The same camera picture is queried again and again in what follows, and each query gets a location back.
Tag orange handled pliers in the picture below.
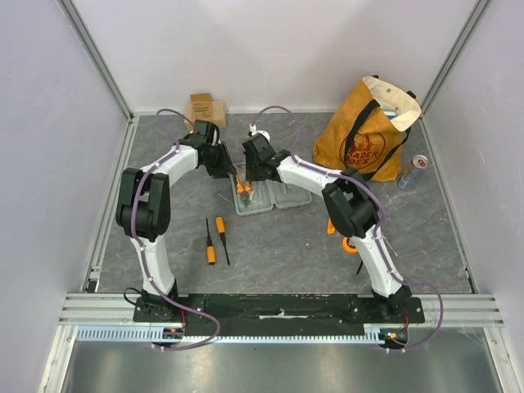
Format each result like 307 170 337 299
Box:
235 174 254 207

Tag grey plastic tool case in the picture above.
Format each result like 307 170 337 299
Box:
230 162 312 216

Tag orange screwdriver thin shaft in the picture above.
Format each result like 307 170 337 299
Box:
215 216 230 265

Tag orange screwdriver thick shaft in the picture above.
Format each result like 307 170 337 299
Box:
206 219 216 265

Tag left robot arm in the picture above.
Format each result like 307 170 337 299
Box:
115 120 234 323

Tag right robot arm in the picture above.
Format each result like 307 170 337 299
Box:
242 132 412 323

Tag brown cardboard box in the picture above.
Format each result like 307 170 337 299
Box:
184 93 226 131

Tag orange utility knife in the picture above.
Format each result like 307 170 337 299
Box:
327 219 336 235

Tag yellow Trader Joe's tote bag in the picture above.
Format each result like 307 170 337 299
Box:
313 75 422 183

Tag orange tape measure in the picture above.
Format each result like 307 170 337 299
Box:
342 237 364 275

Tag blue drink can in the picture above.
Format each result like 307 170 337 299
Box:
398 155 428 190

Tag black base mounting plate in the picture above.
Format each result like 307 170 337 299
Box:
133 292 426 337

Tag clear voltage tester screwdriver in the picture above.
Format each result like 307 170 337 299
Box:
388 243 399 257

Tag grey slotted cable duct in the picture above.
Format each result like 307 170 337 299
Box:
76 325 385 345

